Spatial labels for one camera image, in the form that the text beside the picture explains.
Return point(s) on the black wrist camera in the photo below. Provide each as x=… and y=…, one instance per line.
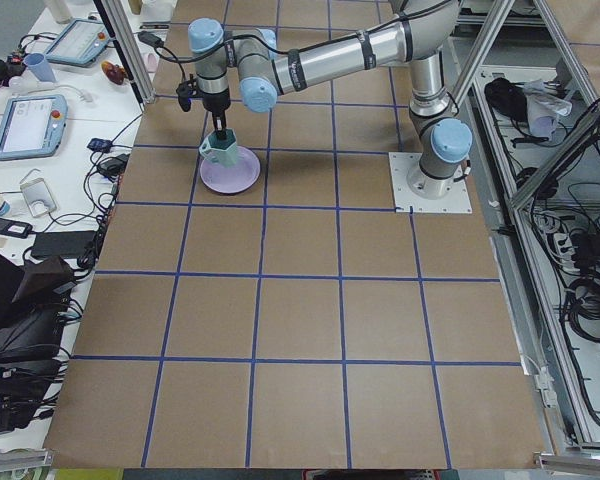
x=185, y=92

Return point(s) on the black smartphone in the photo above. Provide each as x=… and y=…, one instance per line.
x=15, y=229

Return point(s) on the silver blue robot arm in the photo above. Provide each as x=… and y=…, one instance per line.
x=414, y=36

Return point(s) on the pink white mug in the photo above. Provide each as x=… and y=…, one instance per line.
x=150, y=61

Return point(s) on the light blue plastic cup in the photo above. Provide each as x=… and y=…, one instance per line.
x=40, y=67

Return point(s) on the black power adapter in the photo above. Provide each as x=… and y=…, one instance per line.
x=150, y=39

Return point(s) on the amber glass object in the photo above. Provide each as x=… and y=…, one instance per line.
x=114, y=72

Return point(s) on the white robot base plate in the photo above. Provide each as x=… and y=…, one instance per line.
x=414, y=192

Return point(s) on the black flat power brick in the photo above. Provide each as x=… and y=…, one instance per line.
x=66, y=244

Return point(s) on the lilac plate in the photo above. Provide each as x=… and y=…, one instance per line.
x=233, y=179

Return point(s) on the far blue teach pendant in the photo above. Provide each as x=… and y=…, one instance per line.
x=79, y=44

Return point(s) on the aluminium frame post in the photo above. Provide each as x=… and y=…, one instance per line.
x=116, y=22

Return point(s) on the small blue device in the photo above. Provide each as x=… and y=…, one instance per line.
x=100, y=145

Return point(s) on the blue teach pendant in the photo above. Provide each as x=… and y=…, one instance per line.
x=32, y=127
x=79, y=44

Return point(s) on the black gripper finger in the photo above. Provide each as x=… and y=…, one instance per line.
x=220, y=126

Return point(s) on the light blue hexagonal cup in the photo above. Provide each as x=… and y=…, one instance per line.
x=220, y=147

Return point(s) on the near blue teach pendant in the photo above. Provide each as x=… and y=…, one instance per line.
x=32, y=127

